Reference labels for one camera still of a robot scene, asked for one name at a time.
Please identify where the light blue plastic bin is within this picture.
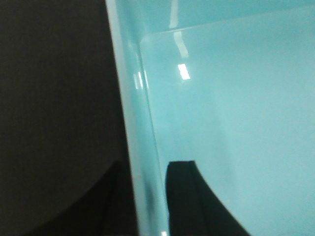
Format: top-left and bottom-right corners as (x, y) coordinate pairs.
(106, 0), (315, 236)

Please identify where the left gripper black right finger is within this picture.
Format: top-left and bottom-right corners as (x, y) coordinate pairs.
(166, 161), (248, 236)

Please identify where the black conveyor belt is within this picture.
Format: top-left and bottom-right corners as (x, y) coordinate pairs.
(0, 0), (123, 236)

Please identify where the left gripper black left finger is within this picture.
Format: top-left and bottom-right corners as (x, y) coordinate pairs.
(28, 161), (138, 236)

